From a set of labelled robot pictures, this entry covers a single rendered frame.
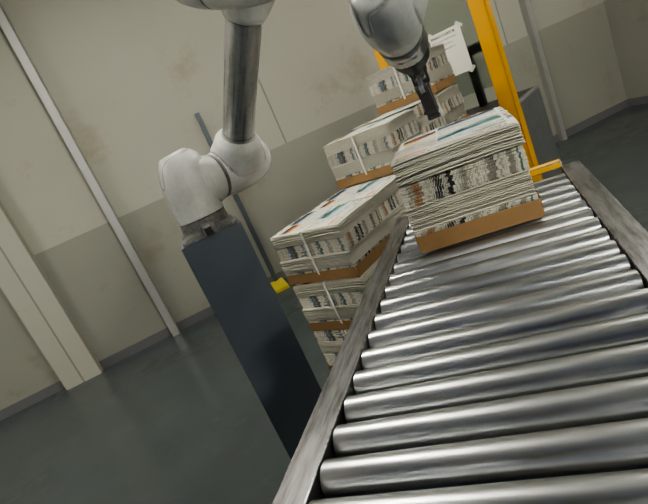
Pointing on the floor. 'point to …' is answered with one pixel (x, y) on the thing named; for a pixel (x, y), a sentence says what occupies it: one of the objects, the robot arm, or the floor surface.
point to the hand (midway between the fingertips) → (429, 88)
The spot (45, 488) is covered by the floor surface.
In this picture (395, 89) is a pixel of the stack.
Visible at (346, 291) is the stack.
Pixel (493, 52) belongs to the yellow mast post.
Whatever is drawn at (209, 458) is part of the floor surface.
